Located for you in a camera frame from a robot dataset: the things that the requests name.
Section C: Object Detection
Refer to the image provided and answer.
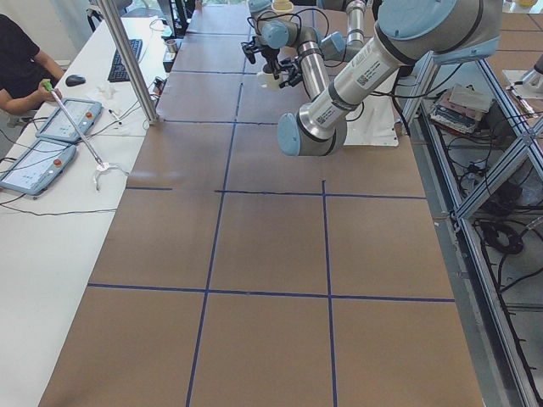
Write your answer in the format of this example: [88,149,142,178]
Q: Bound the aluminium table frame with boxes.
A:
[399,52,542,406]

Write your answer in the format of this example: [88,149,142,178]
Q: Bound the stack of books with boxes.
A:
[429,84,493,134]

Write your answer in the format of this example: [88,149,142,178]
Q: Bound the long grabber stick green handle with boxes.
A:
[41,80,129,192]

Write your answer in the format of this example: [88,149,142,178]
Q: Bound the white ribbed HOME mug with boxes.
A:
[257,71,283,92]

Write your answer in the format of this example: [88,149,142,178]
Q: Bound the person in black shirt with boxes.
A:
[1,14,64,115]

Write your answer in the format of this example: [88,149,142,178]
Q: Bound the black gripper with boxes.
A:
[263,56,303,85]
[241,36,279,64]

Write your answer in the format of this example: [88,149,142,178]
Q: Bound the aluminium frame post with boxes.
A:
[98,0,159,125]

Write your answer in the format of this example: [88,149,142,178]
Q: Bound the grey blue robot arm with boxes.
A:
[242,1,502,156]
[241,1,367,101]

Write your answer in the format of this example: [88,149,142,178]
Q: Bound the black computer mouse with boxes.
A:
[64,75,87,87]

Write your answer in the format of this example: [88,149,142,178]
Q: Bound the small metal cup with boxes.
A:
[165,39,178,54]

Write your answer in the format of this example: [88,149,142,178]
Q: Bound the teach pendant tablet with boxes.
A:
[35,98,104,144]
[1,139,76,196]

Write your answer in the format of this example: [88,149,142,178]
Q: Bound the black computer keyboard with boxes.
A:
[107,38,144,83]

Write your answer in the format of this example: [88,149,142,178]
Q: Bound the near teach pendant tablet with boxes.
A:
[1,139,76,196]

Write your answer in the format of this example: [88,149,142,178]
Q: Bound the far teach pendant tablet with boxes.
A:
[35,98,104,144]

